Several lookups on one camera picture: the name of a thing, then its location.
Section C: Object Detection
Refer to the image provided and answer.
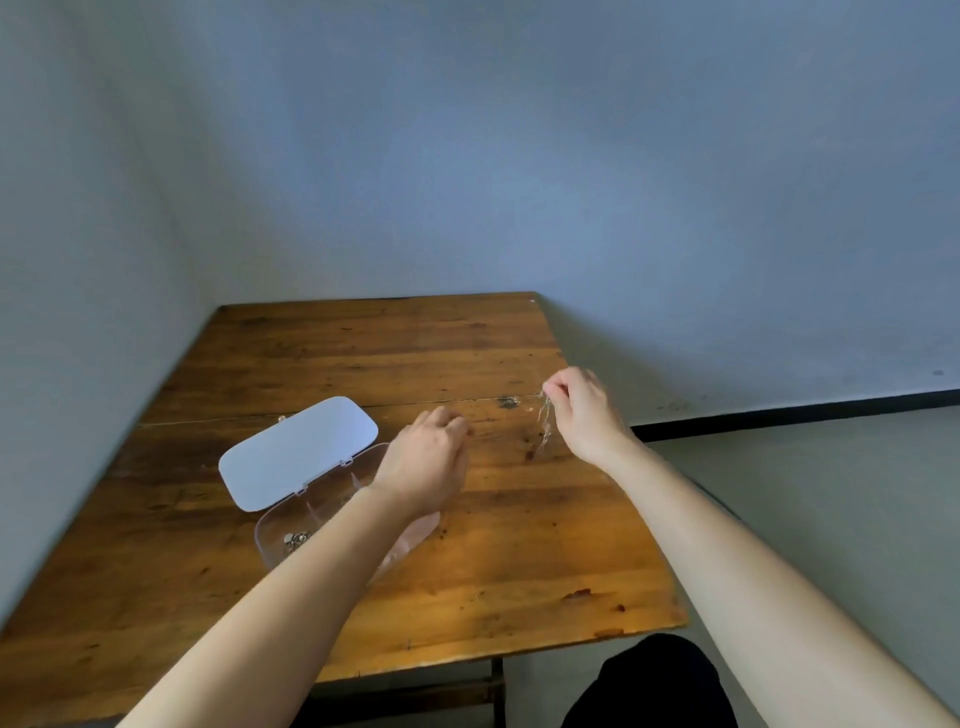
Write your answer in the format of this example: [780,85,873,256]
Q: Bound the person's black trousers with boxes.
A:
[562,633,740,728]

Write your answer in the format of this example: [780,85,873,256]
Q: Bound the person's left forearm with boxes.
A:
[119,483,429,728]

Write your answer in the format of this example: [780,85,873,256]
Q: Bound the wooden folding table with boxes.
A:
[0,292,690,728]

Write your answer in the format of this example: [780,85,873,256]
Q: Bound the person's left hand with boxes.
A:
[371,404,475,523]

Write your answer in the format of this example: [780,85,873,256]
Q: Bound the clear plastic box white lid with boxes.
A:
[217,395,444,586]

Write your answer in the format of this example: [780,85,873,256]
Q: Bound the person's right hand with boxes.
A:
[541,365,639,474]

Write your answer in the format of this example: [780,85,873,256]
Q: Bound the person's right forearm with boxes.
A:
[599,438,960,728]

